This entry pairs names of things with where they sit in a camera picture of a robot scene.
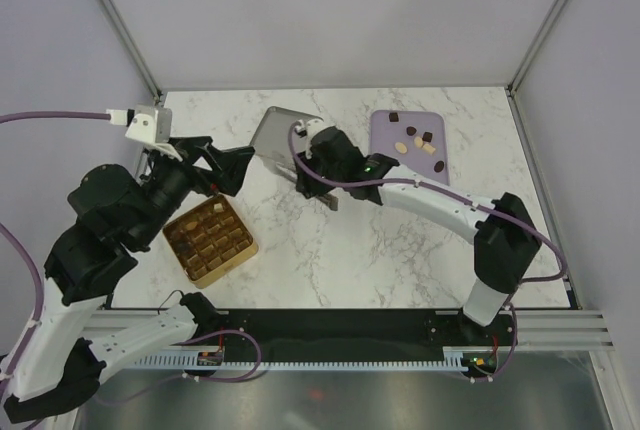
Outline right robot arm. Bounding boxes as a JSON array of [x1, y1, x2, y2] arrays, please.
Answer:
[[287, 119, 541, 345]]

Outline aluminium frame post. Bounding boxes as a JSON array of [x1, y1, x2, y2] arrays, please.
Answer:
[[504, 0, 599, 96], [97, 0, 164, 104]]

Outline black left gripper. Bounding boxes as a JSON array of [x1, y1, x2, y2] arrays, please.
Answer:
[[135, 135, 259, 247]]

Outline right aluminium frame post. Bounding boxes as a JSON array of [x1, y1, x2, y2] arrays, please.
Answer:
[[504, 0, 599, 96]]

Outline white slotted cable duct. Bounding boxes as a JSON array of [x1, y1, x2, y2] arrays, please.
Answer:
[[132, 347, 506, 371]]

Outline metal tongs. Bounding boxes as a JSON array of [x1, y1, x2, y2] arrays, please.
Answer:
[[272, 163, 339, 211]]

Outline lilac plastic tray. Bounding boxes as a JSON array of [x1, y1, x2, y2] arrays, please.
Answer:
[[369, 110, 450, 185]]

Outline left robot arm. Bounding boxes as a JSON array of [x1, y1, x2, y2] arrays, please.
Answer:
[[2, 136, 255, 424]]

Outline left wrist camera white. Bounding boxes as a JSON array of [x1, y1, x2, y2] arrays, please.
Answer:
[[125, 106, 180, 159]]

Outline left aluminium frame post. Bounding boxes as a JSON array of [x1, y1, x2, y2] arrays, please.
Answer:
[[97, 0, 164, 104]]

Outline silver tin lid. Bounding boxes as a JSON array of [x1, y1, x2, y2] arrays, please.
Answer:
[[250, 106, 317, 169]]

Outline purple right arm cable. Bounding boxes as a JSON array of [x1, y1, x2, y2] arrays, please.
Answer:
[[288, 119, 569, 284]]

